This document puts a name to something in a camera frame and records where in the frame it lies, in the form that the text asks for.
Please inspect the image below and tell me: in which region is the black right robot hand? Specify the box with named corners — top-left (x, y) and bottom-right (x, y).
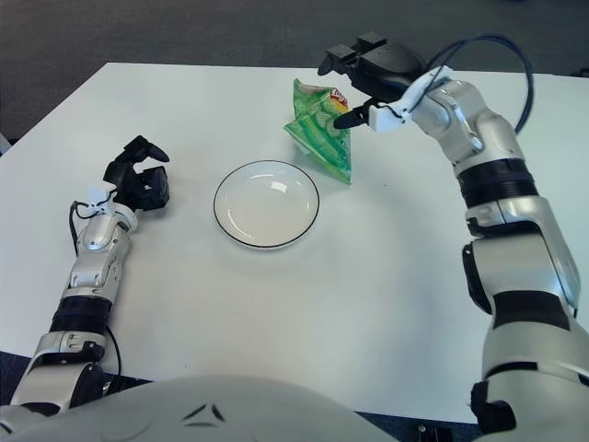
top-left (317, 30), bottom-right (427, 130)

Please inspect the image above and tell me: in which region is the white plate with black rim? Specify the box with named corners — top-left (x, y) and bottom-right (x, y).
top-left (213, 159), bottom-right (321, 252)

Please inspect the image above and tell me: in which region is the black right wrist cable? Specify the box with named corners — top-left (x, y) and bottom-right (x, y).
top-left (430, 32), bottom-right (535, 134)

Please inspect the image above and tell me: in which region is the grey robot torso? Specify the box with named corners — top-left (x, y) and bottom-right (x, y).
top-left (0, 375), bottom-right (489, 442)

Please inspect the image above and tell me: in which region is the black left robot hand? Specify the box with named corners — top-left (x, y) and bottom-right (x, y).
top-left (102, 134), bottom-right (170, 214)

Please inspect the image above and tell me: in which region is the thin black left elbow cable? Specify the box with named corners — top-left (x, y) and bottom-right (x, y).
top-left (106, 324), bottom-right (123, 377)

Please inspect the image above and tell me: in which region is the green chips snack bag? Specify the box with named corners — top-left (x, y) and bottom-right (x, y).
top-left (283, 77), bottom-right (353, 186)

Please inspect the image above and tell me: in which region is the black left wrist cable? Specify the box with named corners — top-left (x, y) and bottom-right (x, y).
top-left (68, 200), bottom-right (91, 254)

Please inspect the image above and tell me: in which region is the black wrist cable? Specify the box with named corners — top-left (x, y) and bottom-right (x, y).
top-left (430, 32), bottom-right (535, 134)
top-left (68, 200), bottom-right (91, 254)

